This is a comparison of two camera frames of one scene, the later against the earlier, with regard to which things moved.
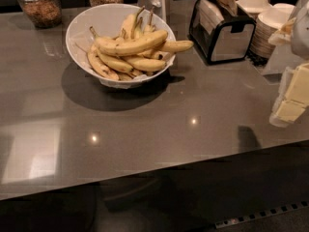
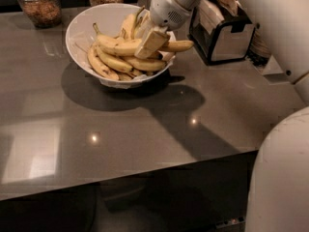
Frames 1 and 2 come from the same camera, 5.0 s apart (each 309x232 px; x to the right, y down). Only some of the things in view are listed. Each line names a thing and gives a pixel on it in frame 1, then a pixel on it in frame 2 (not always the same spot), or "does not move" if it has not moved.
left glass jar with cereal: x=41 y=6 does not move
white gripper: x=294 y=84 -> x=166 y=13
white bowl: x=106 y=20 does not move
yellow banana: x=146 y=65 does not move
